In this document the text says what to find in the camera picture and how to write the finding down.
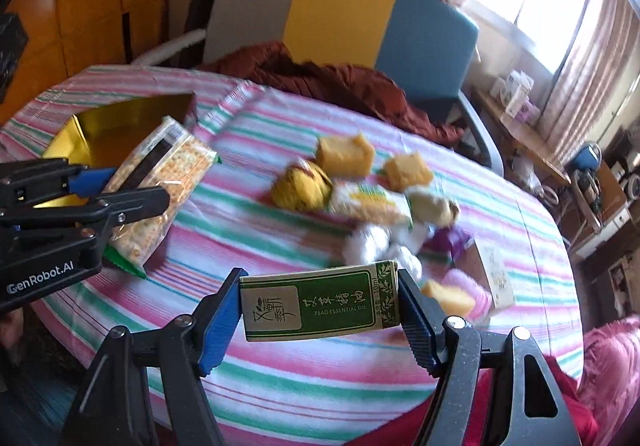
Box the cracker packet clear wrapper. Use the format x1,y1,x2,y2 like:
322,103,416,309
104,117,219,278

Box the green essential oil box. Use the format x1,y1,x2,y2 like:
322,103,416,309
240,261,399,342

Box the yellow sock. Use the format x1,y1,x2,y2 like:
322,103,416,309
270,159,333,212

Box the yellow sponge block large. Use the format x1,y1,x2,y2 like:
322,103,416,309
316,134,375,178

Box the beige ointment box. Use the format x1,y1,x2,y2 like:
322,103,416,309
459,240,515,313

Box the gold tray box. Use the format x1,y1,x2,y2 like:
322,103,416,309
35,94,193,208

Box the yellow sponge block small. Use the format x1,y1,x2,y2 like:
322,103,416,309
421,280,475,318

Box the striped bed sheet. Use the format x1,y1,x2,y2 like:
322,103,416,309
1,66,584,445

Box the purple small item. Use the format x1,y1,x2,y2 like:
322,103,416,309
426,226,474,261

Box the wooden wardrobe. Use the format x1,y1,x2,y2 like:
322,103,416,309
1,0,168,121

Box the dark red blanket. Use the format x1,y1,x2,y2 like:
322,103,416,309
198,42,463,148

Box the green white snack packet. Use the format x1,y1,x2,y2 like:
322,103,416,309
328,182,413,227

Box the wooden side table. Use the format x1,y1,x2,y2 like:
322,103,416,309
471,85,570,186

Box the grey yellow blue chair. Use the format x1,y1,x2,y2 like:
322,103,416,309
134,0,503,174

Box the white boxes on table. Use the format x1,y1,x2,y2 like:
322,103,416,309
489,70,540,126

